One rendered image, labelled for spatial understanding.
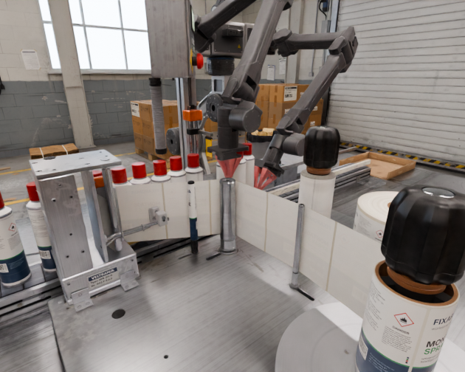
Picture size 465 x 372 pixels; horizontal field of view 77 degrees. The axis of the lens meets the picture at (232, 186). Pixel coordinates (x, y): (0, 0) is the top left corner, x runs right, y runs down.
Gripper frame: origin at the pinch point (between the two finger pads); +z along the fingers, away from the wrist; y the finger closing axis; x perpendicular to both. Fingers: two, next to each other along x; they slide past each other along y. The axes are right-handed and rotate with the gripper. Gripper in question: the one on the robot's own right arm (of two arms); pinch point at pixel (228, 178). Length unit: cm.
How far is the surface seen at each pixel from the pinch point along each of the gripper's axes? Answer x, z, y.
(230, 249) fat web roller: -14.7, 12.4, -10.4
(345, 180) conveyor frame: 2, 15, 65
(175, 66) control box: 6.8, -29.5, -11.1
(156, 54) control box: 9.2, -32.3, -14.6
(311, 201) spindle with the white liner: -23.5, 1.2, 7.8
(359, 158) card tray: 20, 16, 108
